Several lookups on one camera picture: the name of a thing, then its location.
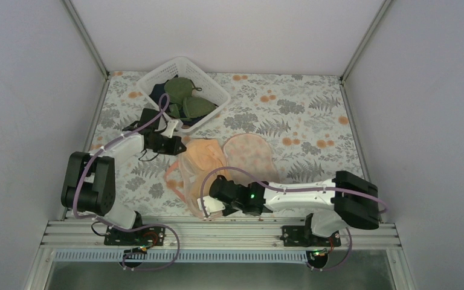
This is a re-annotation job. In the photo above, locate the peach orange bra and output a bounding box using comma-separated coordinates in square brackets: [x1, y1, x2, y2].
[178, 139, 227, 205]

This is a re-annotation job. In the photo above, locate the peach floral mesh laundry bag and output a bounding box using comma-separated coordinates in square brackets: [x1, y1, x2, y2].
[164, 134, 280, 219]

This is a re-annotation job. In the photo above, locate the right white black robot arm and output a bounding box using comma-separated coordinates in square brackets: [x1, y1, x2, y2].
[197, 171, 384, 246]

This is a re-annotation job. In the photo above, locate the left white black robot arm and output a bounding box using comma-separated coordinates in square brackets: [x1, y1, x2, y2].
[60, 109, 186, 245]

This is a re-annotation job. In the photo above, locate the green bra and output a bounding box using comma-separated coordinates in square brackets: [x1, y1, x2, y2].
[164, 77, 217, 120]

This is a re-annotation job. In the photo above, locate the dark navy garment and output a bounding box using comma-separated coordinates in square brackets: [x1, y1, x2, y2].
[149, 83, 166, 103]

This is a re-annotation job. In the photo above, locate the white plastic basket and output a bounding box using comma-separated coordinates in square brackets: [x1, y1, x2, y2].
[137, 57, 231, 133]

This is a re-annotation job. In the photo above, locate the floral patterned table mat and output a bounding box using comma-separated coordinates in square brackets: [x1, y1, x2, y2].
[71, 71, 364, 219]

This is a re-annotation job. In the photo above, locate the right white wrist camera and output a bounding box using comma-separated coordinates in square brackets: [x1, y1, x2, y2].
[197, 196, 225, 216]

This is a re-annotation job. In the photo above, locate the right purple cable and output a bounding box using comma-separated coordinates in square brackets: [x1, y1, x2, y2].
[199, 166, 388, 273]

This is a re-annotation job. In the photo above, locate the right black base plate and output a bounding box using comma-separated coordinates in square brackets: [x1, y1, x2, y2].
[280, 225, 342, 248]

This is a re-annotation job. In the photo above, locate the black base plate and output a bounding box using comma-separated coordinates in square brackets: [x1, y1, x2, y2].
[104, 227, 166, 247]
[280, 225, 342, 248]

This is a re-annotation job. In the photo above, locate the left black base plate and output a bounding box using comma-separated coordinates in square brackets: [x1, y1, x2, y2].
[104, 227, 166, 247]

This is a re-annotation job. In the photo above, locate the aluminium rail frame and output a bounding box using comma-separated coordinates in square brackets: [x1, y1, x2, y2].
[40, 217, 402, 250]

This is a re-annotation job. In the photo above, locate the white slotted cable duct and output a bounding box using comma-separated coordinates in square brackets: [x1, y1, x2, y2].
[53, 249, 307, 264]

